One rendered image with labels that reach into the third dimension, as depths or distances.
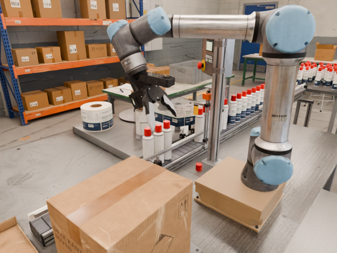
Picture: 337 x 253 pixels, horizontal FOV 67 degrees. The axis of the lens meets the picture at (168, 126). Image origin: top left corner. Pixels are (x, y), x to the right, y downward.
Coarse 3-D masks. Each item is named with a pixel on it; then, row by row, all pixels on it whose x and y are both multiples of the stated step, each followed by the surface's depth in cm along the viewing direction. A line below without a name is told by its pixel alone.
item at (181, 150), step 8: (240, 120) 182; (232, 128) 169; (184, 144) 146; (192, 144) 146; (200, 144) 146; (176, 152) 137; (184, 152) 137; (168, 160) 129; (48, 216) 91; (32, 224) 88; (40, 224) 88; (48, 224) 88; (40, 232) 84
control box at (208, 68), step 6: (204, 42) 127; (228, 42) 116; (234, 42) 116; (204, 48) 128; (228, 48) 117; (204, 54) 128; (210, 54) 121; (228, 54) 118; (204, 60) 129; (228, 60) 119; (204, 66) 130; (210, 66) 122; (228, 66) 120; (204, 72) 131; (210, 72) 122; (228, 72) 121
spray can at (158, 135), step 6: (156, 126) 118; (156, 132) 119; (162, 132) 121; (156, 138) 119; (162, 138) 120; (156, 144) 120; (162, 144) 121; (156, 150) 122; (162, 156) 124; (162, 162) 125
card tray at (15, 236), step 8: (0, 224) 90; (8, 224) 92; (16, 224) 94; (0, 232) 90; (8, 232) 90; (16, 232) 90; (0, 240) 87; (8, 240) 87; (16, 240) 87; (24, 240) 87; (0, 248) 84; (8, 248) 84; (16, 248) 84; (24, 248) 84; (32, 248) 84
